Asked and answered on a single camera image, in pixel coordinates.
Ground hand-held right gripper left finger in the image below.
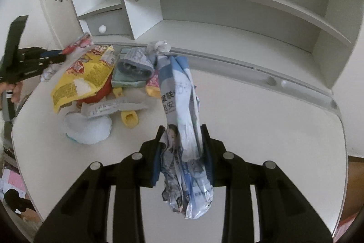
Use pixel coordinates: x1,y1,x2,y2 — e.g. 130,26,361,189
33,126,167,243

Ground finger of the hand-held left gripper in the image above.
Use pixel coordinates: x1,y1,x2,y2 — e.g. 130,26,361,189
15,56,67,80
18,46,64,60

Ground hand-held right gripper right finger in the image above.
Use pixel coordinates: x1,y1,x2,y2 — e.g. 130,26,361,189
199,124,333,243

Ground red snack wrapper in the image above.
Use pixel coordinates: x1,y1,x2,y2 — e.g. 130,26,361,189
62,32,94,55

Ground blue white plastic bag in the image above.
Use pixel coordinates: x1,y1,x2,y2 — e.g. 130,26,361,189
155,54,214,220

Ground light teal box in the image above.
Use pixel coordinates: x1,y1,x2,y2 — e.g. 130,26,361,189
111,48,145,88

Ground person's left hand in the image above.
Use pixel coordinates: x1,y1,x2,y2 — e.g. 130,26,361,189
0,82,24,104

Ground crumpled white paper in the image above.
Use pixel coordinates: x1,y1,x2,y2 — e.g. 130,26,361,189
40,64,61,82

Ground yellow snack bag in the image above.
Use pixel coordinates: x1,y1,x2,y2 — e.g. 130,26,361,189
51,45,116,114

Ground yellow plastic clip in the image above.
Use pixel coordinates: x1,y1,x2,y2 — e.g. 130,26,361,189
121,110,140,129

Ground white torn wrapper strip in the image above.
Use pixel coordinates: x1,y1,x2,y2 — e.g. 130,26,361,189
80,97,150,120

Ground grey drawer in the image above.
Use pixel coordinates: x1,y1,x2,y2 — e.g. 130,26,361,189
84,10,132,36

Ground pink yellow wrapper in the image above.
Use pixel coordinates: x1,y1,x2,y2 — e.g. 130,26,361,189
145,71,162,98

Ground white padded pouch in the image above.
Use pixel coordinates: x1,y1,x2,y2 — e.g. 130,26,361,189
63,110,112,145

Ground crumpled grey blue packet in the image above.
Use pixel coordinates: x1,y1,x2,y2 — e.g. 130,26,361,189
117,49,155,81

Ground crumpled white tissue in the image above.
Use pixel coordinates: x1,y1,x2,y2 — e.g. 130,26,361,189
146,40,172,55

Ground pink papers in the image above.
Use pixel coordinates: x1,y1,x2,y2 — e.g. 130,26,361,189
1,169,27,198

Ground black object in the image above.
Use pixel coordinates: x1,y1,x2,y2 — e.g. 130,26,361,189
4,189,37,213

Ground white shelf unit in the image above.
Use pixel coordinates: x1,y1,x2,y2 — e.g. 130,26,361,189
63,0,364,90

